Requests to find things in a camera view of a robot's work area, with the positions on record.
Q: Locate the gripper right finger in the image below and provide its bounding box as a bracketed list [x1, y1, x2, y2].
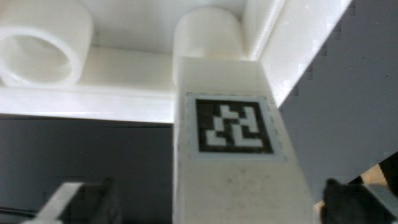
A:
[322, 179, 398, 224]

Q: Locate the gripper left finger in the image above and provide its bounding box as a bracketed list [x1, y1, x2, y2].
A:
[24, 178, 123, 224]

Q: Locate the white chair leg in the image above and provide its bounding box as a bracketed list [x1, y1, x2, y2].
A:
[173, 7, 319, 224]

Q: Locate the white chair seat part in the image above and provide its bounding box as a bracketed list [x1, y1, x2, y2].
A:
[0, 0, 244, 123]

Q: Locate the white U-shaped border fence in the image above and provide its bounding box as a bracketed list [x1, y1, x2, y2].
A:
[242, 0, 352, 105]

